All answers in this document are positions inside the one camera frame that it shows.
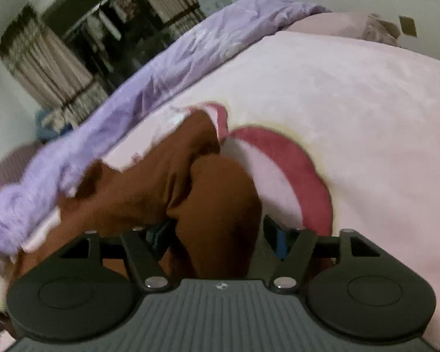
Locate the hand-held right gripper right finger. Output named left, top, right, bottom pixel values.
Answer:
left=262, top=216, right=380, bottom=295

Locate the bed with pink sheet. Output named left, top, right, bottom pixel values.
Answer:
left=22, top=31, right=440, bottom=349

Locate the brown button jacket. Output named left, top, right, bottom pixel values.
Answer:
left=13, top=112, right=263, bottom=287

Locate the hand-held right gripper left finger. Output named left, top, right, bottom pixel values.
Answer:
left=60, top=221, right=177, bottom=292

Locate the brass wall socket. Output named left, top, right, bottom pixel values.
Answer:
left=398, top=15, right=418, bottom=38

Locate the pink pillow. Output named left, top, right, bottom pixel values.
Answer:
left=289, top=12, right=401, bottom=48

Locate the purple duvet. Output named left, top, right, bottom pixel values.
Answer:
left=0, top=0, right=331, bottom=257

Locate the clothes rack with hanging clothes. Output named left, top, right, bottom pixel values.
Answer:
left=60, top=0, right=171, bottom=83

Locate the mauve quilted headboard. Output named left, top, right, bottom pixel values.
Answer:
left=0, top=142, right=41, bottom=211

